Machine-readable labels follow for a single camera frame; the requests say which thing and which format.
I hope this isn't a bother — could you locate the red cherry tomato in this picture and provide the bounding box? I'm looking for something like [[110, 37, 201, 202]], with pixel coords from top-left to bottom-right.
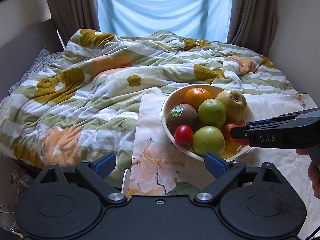
[[235, 121, 249, 146], [174, 125, 193, 145]]

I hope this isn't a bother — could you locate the small mandarin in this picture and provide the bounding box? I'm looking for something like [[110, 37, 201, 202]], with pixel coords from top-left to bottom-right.
[[220, 123, 240, 142]]

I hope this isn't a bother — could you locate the large yellow apple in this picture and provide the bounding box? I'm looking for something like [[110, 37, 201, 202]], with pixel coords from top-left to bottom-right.
[[216, 89, 247, 124]]

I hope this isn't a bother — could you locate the green apple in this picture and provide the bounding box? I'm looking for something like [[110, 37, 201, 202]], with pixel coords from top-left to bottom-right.
[[191, 126, 225, 157], [197, 99, 226, 128]]

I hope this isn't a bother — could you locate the small orange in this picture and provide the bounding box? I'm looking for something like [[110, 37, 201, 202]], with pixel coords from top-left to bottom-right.
[[184, 87, 212, 110]]

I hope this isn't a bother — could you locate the brown kiwi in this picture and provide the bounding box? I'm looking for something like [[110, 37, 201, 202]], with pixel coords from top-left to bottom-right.
[[166, 103, 198, 132]]

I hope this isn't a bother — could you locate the person's right hand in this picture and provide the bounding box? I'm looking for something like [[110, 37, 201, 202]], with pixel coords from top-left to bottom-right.
[[308, 162, 320, 199]]

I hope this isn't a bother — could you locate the floral white tablecloth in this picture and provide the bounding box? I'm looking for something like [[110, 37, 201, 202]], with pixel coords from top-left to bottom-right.
[[129, 94, 319, 239]]

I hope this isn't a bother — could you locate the green striped floral quilt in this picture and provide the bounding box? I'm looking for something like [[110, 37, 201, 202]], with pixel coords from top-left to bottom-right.
[[1, 29, 296, 179]]

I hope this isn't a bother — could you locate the brown right curtain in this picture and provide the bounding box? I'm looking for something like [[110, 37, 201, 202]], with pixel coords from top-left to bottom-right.
[[227, 0, 277, 56]]

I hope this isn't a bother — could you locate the brown curtain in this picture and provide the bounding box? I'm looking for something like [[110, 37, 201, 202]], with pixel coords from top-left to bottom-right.
[[47, 0, 100, 44], [227, 0, 277, 56]]

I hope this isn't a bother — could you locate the light blue window curtain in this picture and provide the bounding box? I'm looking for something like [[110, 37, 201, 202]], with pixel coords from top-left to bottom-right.
[[98, 0, 232, 42]]

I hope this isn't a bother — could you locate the grey headboard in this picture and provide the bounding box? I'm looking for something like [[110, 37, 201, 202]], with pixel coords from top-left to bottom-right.
[[1, 19, 63, 99]]

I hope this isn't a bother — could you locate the brown left curtain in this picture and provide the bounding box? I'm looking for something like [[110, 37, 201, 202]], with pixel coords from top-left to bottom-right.
[[47, 0, 100, 44]]

